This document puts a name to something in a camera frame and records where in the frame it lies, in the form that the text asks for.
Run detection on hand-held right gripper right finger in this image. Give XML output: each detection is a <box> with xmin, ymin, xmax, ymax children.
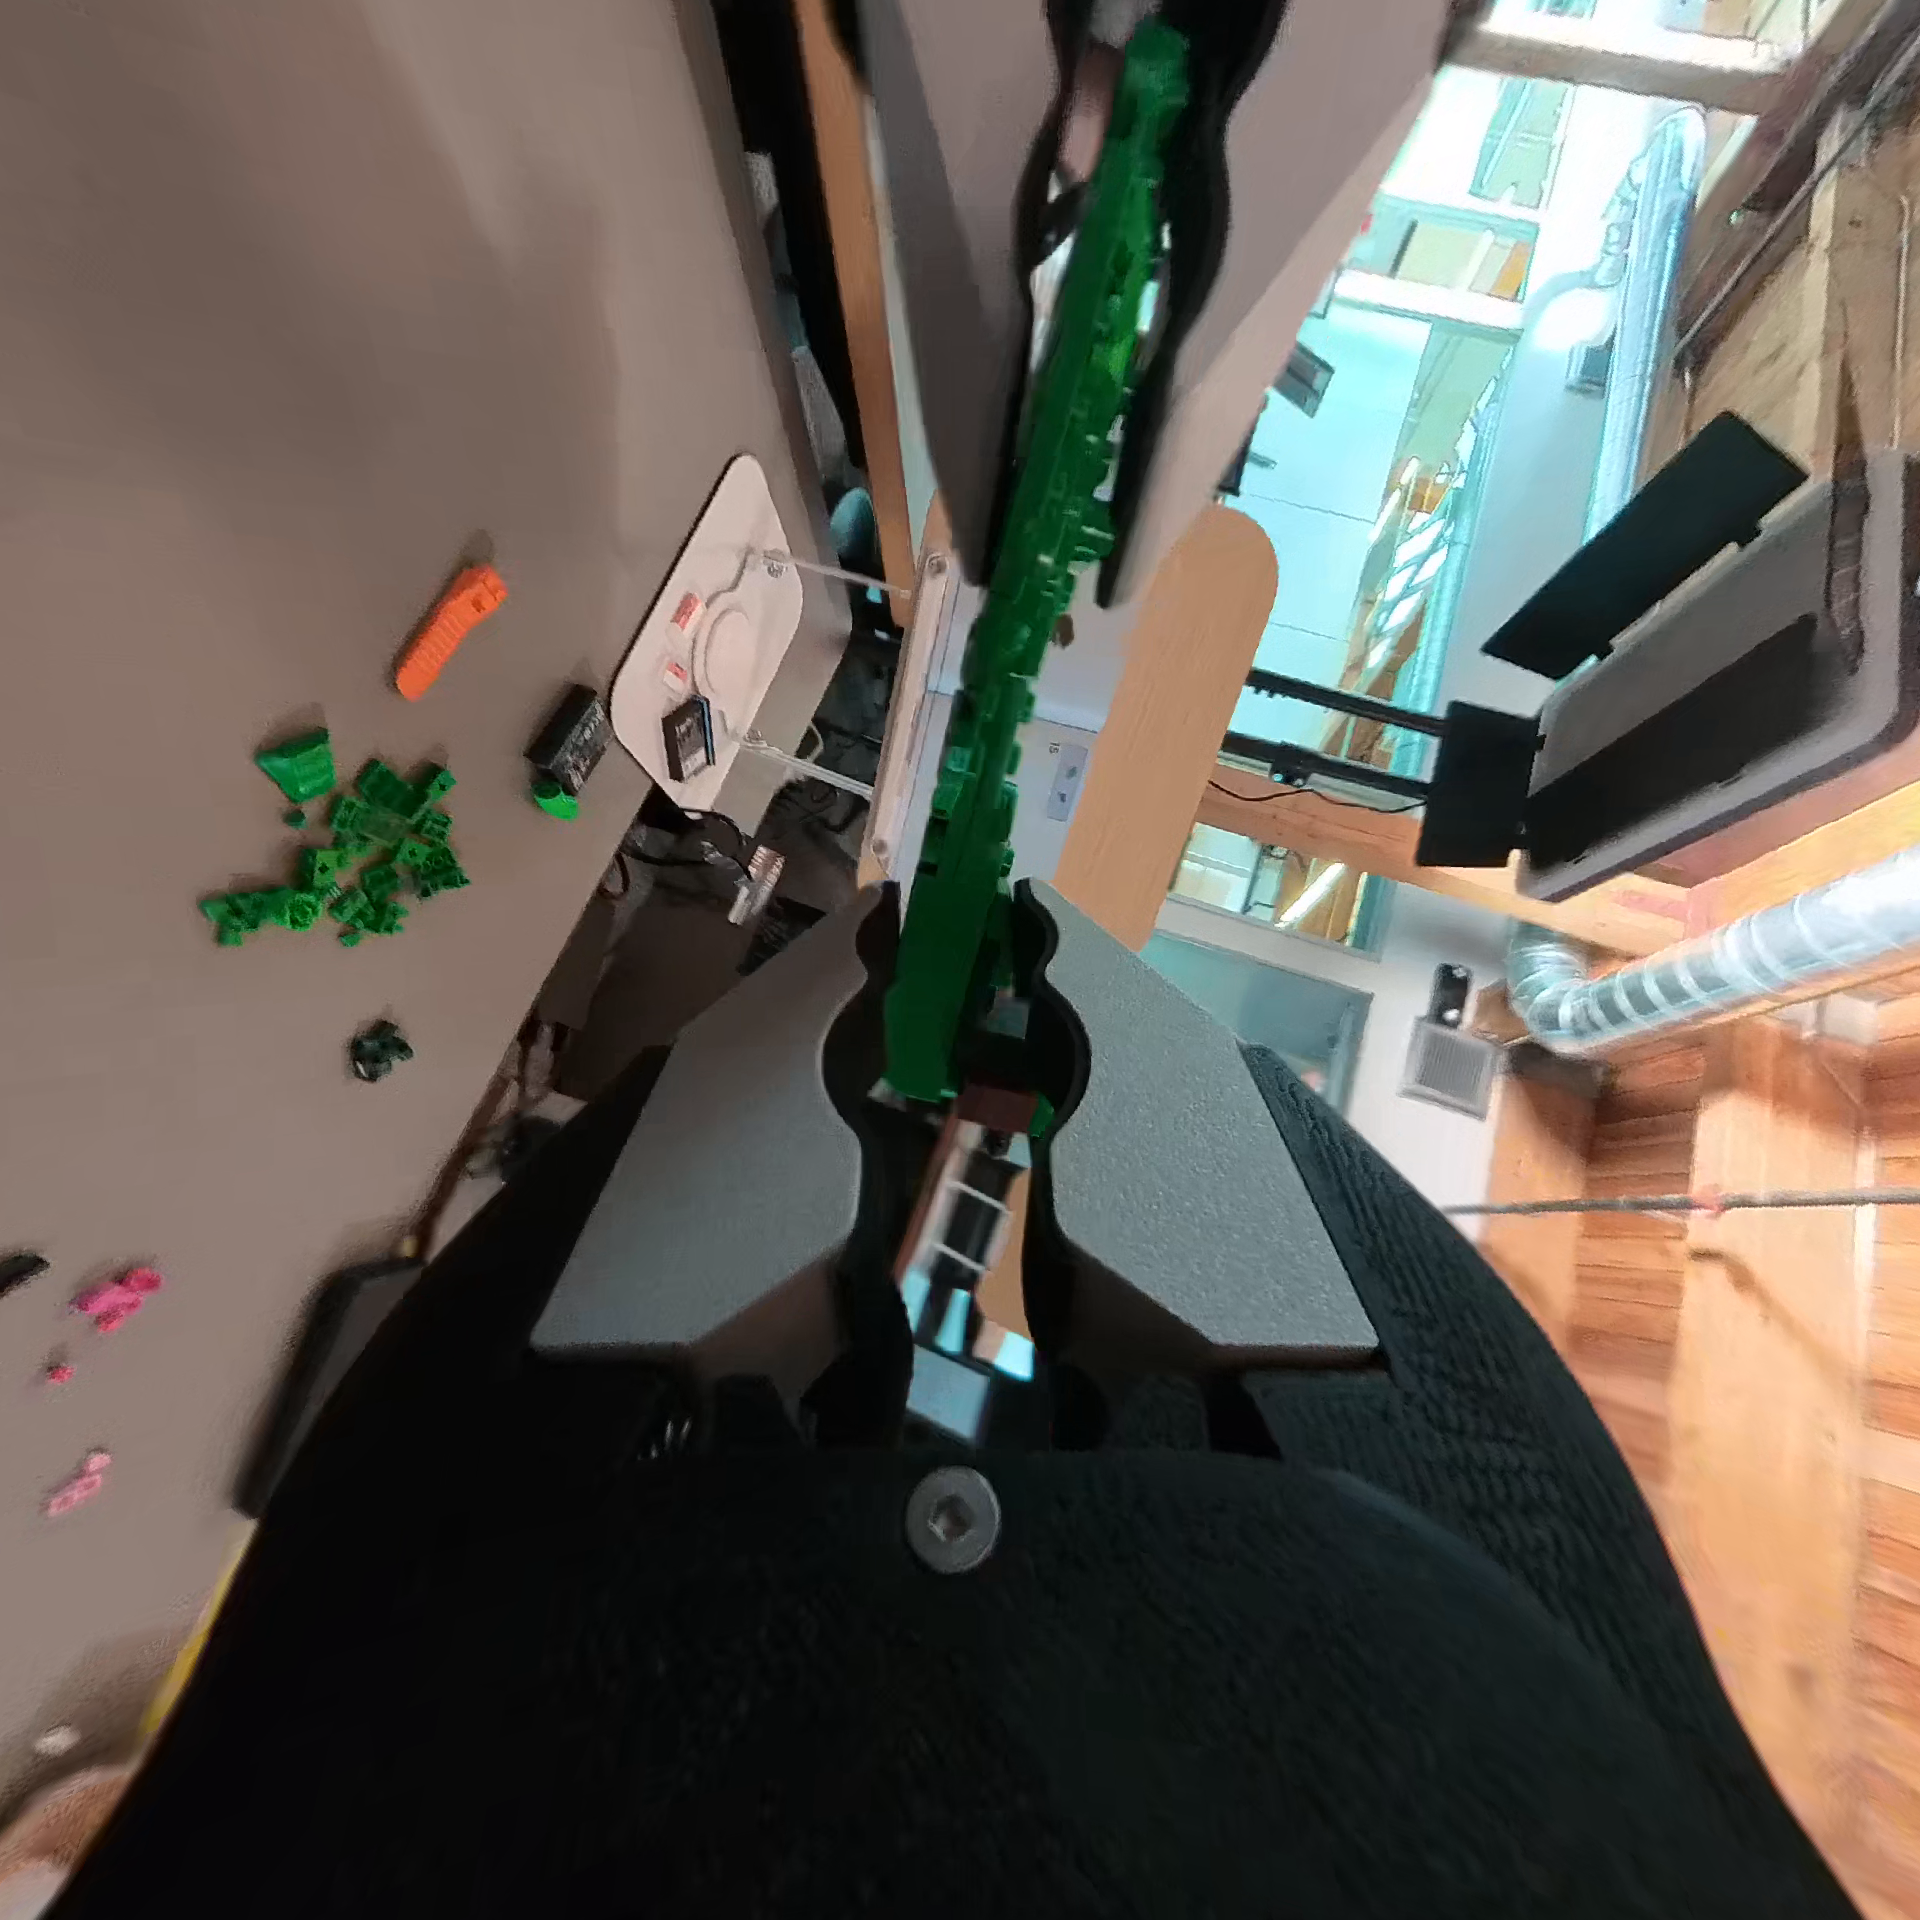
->
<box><xmin>1011</xmin><ymin>875</ymin><xmax>1381</xmax><ymax>1451</ymax></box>

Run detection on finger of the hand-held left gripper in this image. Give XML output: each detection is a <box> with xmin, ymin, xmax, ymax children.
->
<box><xmin>1098</xmin><ymin>0</ymin><xmax>1491</xmax><ymax>612</ymax></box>
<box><xmin>862</xmin><ymin>0</ymin><xmax>1084</xmax><ymax>590</ymax></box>

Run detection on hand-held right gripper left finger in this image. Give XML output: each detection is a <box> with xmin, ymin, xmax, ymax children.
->
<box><xmin>529</xmin><ymin>882</ymin><xmax>917</xmax><ymax>1451</ymax></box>

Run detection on wooden white book stand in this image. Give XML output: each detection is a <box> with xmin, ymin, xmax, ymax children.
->
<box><xmin>608</xmin><ymin>454</ymin><xmax>1281</xmax><ymax>954</ymax></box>

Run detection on green brick model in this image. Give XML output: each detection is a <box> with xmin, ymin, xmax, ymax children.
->
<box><xmin>875</xmin><ymin>17</ymin><xmax>1201</xmax><ymax>1143</ymax></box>

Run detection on pile of green bricks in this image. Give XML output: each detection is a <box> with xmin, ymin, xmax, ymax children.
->
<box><xmin>198</xmin><ymin>727</ymin><xmax>475</xmax><ymax>949</ymax></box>

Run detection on grey desk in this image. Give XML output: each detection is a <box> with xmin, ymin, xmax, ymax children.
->
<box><xmin>0</xmin><ymin>0</ymin><xmax>850</xmax><ymax>1822</ymax></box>

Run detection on small black blue box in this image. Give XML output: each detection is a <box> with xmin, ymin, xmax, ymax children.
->
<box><xmin>526</xmin><ymin>682</ymin><xmax>612</xmax><ymax>788</ymax></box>

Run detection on black light stand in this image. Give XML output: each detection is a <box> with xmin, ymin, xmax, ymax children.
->
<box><xmin>1222</xmin><ymin>667</ymin><xmax>1450</xmax><ymax>782</ymax></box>

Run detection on studio light panel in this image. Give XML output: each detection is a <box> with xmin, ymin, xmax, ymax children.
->
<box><xmin>1417</xmin><ymin>412</ymin><xmax>1920</xmax><ymax>902</ymax></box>

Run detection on orange brick separator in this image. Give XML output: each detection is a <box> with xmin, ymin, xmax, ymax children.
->
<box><xmin>393</xmin><ymin>561</ymin><xmax>512</xmax><ymax>705</ymax></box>

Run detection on wall vent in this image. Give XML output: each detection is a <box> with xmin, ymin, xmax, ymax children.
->
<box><xmin>1401</xmin><ymin>1017</ymin><xmax>1501</xmax><ymax>1118</ymax></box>

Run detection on white air duct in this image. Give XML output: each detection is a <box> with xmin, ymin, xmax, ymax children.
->
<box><xmin>1568</xmin><ymin>104</ymin><xmax>1712</xmax><ymax>518</ymax></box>

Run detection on white coiled cable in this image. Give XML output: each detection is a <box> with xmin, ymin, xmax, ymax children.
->
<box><xmin>701</xmin><ymin>592</ymin><xmax>783</xmax><ymax>705</ymax></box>

